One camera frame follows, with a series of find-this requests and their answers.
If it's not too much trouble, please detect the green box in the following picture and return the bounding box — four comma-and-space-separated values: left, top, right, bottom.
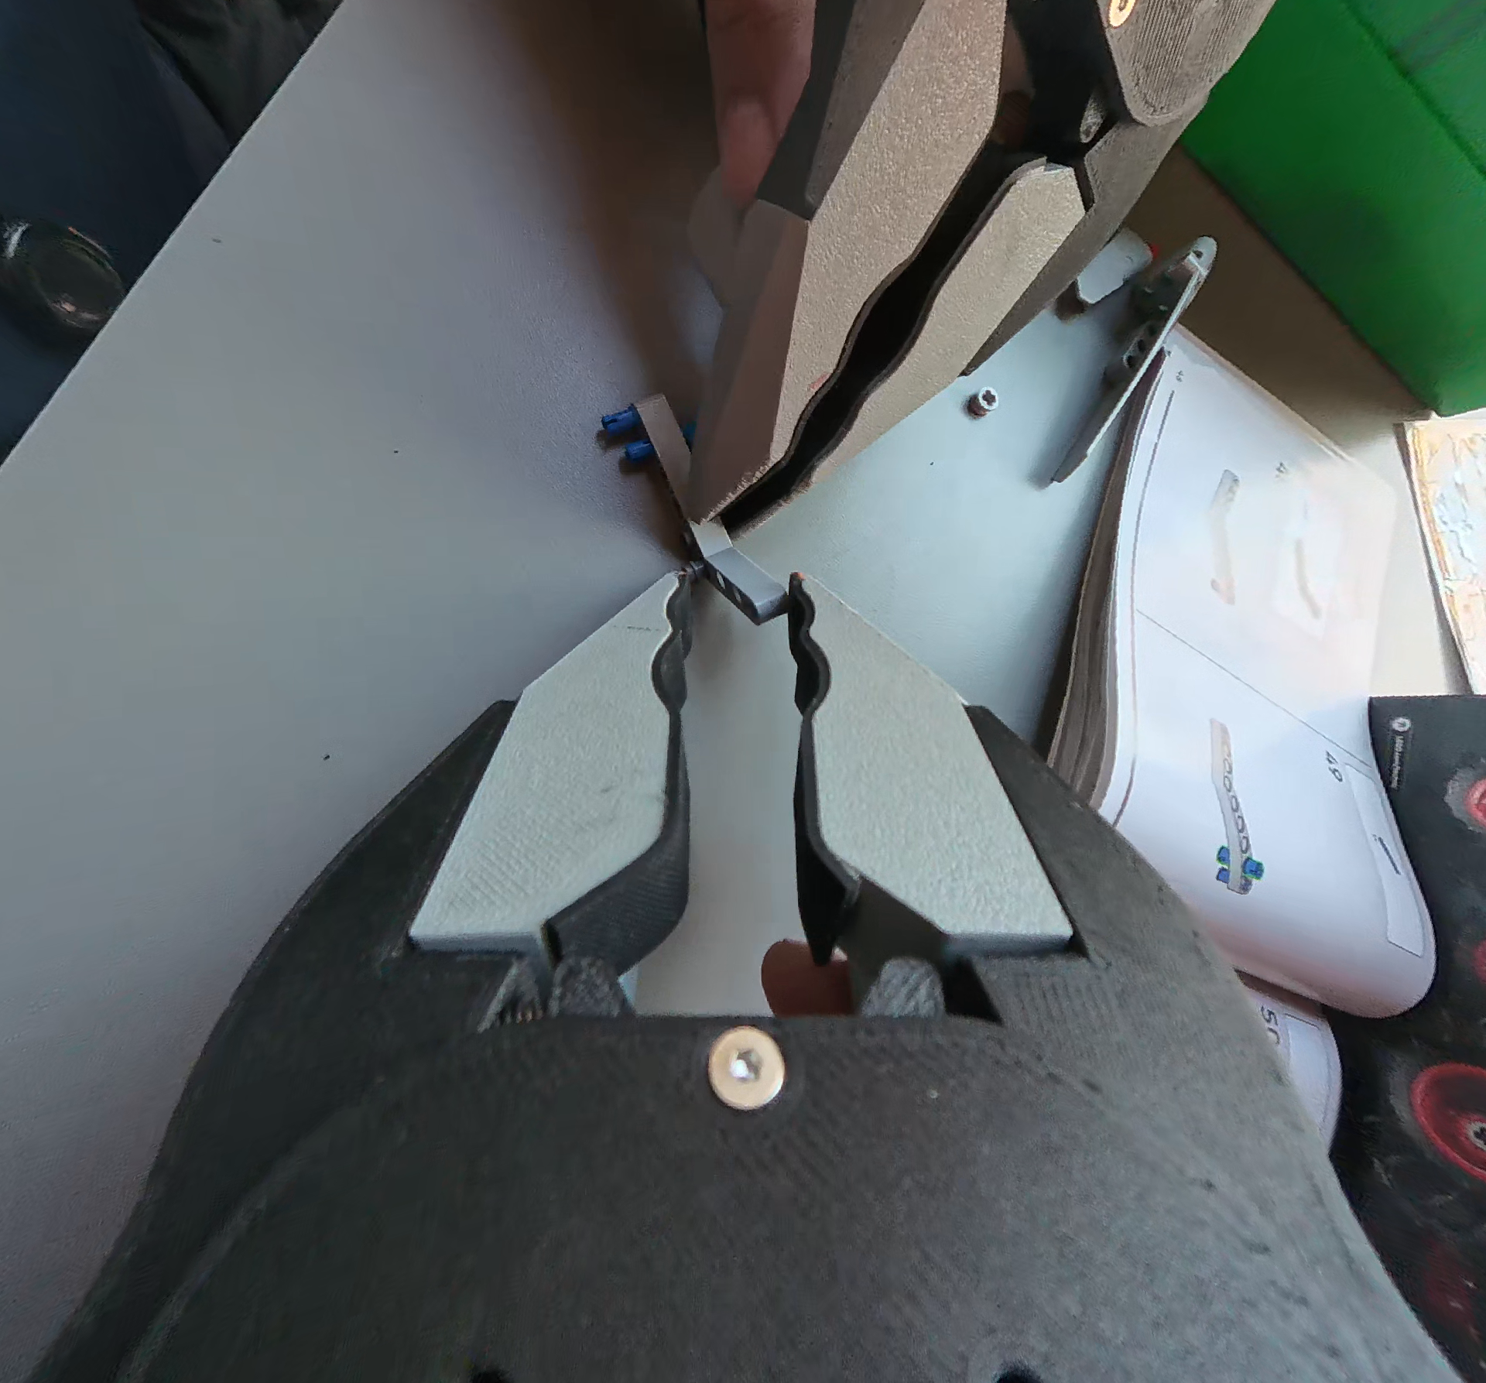
1177, 0, 1486, 419

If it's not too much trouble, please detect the lego instruction booklet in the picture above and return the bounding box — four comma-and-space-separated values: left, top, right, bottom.
1045, 325, 1442, 1159

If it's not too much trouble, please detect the person's left hand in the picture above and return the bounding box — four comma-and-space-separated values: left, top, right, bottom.
701, 0, 840, 209

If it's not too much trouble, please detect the long grey angled beam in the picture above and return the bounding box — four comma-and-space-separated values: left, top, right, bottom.
1049, 236, 1217, 490

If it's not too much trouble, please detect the grey angled lego beam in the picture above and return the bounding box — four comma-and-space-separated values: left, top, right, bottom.
632, 394, 792, 626

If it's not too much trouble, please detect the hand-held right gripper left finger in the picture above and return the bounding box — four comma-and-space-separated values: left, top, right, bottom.
408, 574, 696, 1015

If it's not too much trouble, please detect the black bag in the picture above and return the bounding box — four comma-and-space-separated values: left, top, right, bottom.
124, 0, 341, 144

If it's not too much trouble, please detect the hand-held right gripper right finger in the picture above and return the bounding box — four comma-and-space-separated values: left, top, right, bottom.
790, 574, 1075, 1015

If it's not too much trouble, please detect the small grey lego piece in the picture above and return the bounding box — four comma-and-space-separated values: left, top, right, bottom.
1062, 229, 1152, 307

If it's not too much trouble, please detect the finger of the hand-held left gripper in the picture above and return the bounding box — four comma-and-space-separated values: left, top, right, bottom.
690, 0, 1026, 511
725, 158, 1100, 534

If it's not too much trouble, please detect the dark blue cloth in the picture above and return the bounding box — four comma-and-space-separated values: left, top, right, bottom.
0, 0, 234, 461

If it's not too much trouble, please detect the black box with red wheels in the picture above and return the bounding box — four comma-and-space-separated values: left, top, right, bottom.
1328, 693, 1486, 1383

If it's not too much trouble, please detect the black round device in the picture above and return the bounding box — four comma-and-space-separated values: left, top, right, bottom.
0, 221, 124, 342

